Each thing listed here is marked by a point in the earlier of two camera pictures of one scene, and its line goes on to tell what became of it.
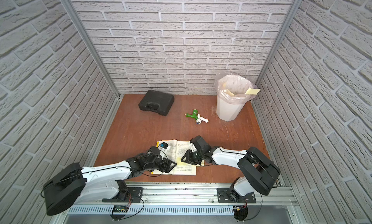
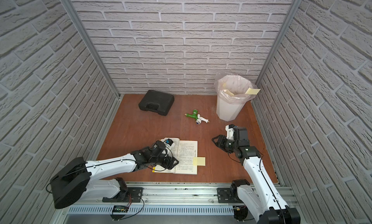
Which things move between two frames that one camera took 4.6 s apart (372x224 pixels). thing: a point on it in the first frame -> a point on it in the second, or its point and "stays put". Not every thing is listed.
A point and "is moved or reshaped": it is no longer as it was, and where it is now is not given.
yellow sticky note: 179,162 is moved or reshaped
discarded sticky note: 252,91 stays put
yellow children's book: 176,153 stays put
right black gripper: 188,158 -> 222,138
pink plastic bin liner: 235,89 stays put
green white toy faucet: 198,118 stays put
